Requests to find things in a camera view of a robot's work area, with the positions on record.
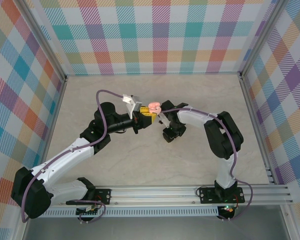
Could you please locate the pink round charging case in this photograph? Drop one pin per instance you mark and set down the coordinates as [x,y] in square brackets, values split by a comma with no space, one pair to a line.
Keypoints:
[155,107]

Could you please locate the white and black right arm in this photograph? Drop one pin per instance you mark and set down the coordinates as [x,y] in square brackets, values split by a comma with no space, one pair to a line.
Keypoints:
[222,135]

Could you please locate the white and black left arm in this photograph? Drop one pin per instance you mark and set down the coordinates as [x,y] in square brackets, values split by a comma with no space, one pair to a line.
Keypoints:
[65,160]

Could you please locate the small controller board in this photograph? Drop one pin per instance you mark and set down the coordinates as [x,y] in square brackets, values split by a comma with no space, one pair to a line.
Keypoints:
[227,208]
[87,212]

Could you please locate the grey metal panel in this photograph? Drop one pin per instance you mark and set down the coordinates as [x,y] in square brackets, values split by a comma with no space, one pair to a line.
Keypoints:
[152,228]

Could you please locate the aluminium frame floor rail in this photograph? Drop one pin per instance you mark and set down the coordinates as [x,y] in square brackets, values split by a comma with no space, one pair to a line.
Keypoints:
[255,125]
[52,125]

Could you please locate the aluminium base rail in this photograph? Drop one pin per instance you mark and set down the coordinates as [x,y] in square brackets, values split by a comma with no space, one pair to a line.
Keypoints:
[152,193]

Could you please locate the aluminium frame post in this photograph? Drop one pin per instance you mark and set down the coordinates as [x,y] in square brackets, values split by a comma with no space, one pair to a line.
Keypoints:
[263,37]
[46,37]

